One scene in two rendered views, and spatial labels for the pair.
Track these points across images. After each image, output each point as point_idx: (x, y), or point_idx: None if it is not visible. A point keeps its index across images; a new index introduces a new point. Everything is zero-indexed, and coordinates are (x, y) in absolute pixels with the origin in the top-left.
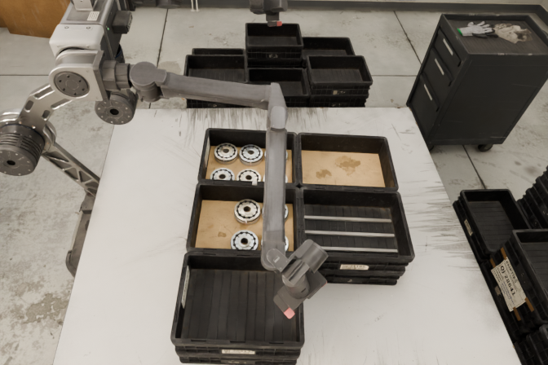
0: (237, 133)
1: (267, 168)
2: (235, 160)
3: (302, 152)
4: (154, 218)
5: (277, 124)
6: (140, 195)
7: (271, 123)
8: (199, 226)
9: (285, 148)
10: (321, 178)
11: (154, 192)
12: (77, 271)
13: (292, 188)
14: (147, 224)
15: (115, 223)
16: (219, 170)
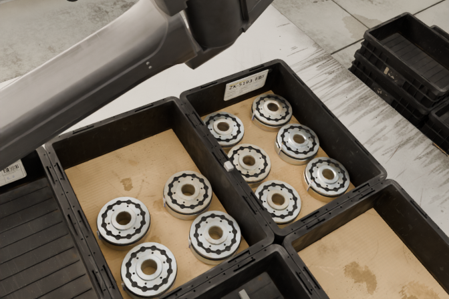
0: (308, 98)
1: (55, 55)
2: (270, 129)
3: (372, 215)
4: (131, 107)
5: None
6: (154, 75)
7: None
8: (124, 148)
9: (130, 54)
10: (348, 279)
11: (169, 86)
12: (15, 78)
13: (264, 230)
14: (118, 104)
15: None
16: (232, 119)
